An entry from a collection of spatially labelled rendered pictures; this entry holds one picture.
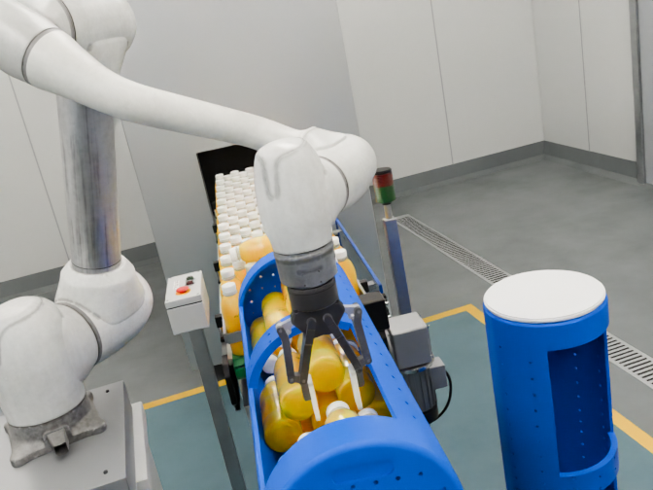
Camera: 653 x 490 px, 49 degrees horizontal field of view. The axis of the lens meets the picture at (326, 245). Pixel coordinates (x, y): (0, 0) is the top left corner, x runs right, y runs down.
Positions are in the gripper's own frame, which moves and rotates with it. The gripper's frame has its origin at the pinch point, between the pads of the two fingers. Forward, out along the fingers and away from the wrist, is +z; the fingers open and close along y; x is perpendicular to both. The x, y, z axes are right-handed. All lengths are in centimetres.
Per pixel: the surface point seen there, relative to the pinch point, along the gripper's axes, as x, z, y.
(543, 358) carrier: 35, 25, 50
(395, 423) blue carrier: -15.9, -2.7, 6.5
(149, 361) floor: 291, 121, -84
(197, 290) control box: 87, 10, -26
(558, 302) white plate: 41, 16, 57
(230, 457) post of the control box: 91, 67, -30
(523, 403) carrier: 39, 38, 45
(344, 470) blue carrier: -20.5, -0.9, -2.1
